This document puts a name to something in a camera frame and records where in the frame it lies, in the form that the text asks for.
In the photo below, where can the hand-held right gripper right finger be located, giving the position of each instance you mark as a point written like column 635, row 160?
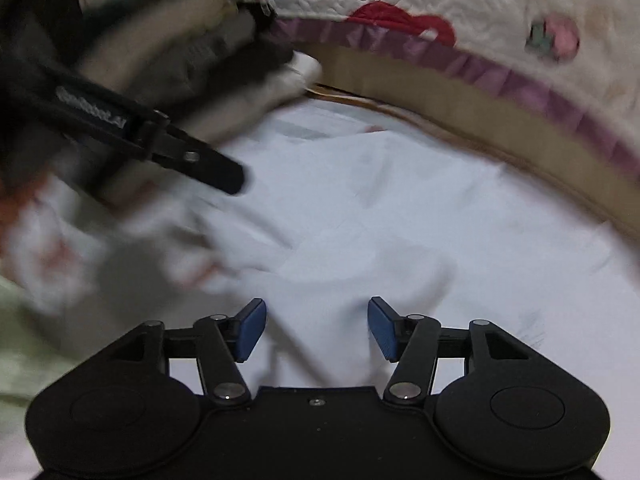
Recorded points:
column 382, row 327

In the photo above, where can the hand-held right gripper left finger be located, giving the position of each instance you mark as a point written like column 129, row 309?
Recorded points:
column 251, row 327

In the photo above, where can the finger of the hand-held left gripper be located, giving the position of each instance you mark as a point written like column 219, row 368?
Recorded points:
column 210, row 165

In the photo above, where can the white long-sleeved shirt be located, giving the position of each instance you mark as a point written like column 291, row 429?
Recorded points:
column 375, row 210

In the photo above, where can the folded dark grey garment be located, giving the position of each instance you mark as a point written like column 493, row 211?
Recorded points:
column 270, row 57

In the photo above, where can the folded cream garment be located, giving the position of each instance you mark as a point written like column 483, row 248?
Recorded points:
column 150, row 25

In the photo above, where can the folded white garment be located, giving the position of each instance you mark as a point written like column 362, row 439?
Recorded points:
column 302, row 67

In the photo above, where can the checked pastel rug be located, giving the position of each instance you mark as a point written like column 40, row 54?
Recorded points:
column 25, row 335

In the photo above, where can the beige bed frame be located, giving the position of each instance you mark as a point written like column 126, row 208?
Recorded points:
column 475, row 105

